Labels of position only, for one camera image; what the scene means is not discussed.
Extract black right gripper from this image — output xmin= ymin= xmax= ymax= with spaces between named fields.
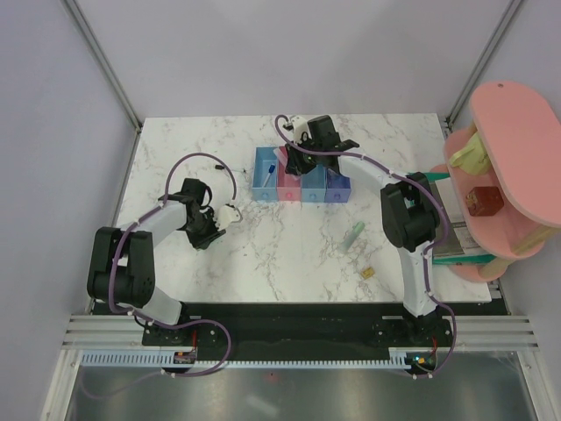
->
xmin=285 ymin=134 xmax=323 ymax=176

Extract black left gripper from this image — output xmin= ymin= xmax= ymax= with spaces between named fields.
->
xmin=185 ymin=209 xmax=226 ymax=250

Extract pink correction tape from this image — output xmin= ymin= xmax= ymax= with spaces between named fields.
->
xmin=273 ymin=146 xmax=288 ymax=167

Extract blue whiteboard marker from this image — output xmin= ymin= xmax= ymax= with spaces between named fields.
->
xmin=261 ymin=164 xmax=276 ymax=188

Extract pink plastic bin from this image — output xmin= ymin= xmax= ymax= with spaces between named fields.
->
xmin=276 ymin=162 xmax=302 ymax=202

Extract teal blue plastic bin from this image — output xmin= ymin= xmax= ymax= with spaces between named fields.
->
xmin=301 ymin=165 xmax=327 ymax=203

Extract green correction tape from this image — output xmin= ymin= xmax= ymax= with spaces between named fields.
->
xmin=338 ymin=221 xmax=365 ymax=253

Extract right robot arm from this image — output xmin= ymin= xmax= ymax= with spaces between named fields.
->
xmin=274 ymin=115 xmax=447 ymax=346

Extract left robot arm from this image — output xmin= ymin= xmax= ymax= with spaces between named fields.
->
xmin=87 ymin=178 xmax=225 ymax=345

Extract light blue left bin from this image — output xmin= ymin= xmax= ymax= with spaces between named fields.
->
xmin=252 ymin=146 xmax=278 ymax=203

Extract dark blue plastic bin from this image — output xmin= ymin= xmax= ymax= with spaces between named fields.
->
xmin=324 ymin=169 xmax=352 ymax=203

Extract small gold binder clip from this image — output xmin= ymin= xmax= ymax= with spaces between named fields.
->
xmin=360 ymin=268 xmax=375 ymax=280

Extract yellow cup on shelf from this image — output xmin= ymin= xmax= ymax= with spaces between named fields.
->
xmin=448 ymin=132 xmax=491 ymax=176

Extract green book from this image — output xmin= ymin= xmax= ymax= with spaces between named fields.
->
xmin=423 ymin=172 xmax=495 ymax=265

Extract brown cube on shelf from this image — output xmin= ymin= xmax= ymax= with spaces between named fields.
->
xmin=465 ymin=186 xmax=504 ymax=217

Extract pink wooden shelf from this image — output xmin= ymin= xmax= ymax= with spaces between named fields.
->
xmin=444 ymin=81 xmax=560 ymax=282

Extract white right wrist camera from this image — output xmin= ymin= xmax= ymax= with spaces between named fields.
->
xmin=282 ymin=116 xmax=310 ymax=144

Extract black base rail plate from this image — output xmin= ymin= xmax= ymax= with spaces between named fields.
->
xmin=141 ymin=299 xmax=508 ymax=360

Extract aluminium frame rails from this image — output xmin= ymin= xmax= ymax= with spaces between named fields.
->
xmin=41 ymin=302 xmax=551 ymax=420

